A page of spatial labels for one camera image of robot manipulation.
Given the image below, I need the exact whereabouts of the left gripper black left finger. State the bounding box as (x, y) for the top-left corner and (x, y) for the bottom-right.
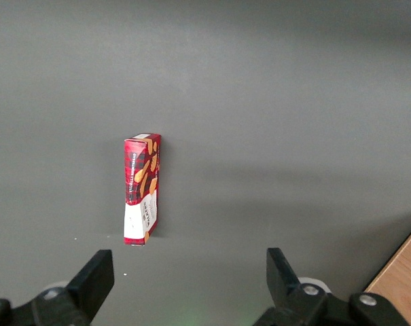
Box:
(0, 249), (115, 326)

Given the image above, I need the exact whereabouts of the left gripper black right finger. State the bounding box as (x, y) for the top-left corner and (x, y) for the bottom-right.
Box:
(255, 247), (411, 326)

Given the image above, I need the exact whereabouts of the red tartan shortbread box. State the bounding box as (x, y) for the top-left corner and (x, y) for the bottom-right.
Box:
(122, 132), (162, 247)

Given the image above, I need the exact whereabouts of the wooden two-drawer cabinet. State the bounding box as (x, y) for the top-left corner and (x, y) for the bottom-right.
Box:
(363, 219), (411, 326)

